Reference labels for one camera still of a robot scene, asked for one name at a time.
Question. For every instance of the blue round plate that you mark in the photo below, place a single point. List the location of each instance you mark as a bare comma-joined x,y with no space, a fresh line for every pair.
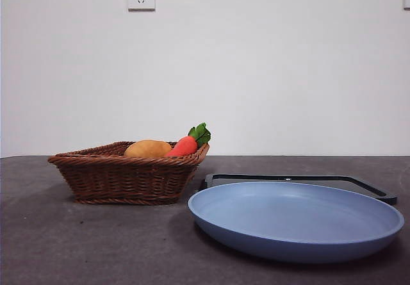
294,221

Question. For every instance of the black rectangular tray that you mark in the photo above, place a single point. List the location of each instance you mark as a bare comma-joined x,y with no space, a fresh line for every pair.
389,198

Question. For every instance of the yellow-brown potato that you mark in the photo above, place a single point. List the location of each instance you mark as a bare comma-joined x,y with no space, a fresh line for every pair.
147,149

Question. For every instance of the brown wicker basket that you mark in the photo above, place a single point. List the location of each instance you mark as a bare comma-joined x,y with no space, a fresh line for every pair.
125,179

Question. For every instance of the orange carrot with green leaves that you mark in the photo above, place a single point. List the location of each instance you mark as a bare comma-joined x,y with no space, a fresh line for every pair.
184,146

